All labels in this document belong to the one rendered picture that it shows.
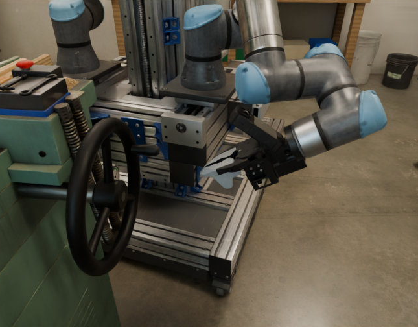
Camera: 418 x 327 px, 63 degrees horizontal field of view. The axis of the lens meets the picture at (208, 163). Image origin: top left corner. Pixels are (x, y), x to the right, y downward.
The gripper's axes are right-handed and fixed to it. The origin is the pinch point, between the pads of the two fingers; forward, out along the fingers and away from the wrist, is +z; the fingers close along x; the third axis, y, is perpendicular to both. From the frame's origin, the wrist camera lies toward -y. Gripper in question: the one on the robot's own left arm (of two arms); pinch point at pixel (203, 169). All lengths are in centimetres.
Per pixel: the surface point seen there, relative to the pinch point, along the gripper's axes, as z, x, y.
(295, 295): 13, 34, 85
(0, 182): 26.3, -16.6, -20.9
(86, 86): 24.4, 20.1, -25.1
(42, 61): 36, 28, -36
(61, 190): 20.5, -13.2, -13.7
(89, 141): 6.2, -15.9, -19.9
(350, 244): -12, 66, 99
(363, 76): -66, 296, 117
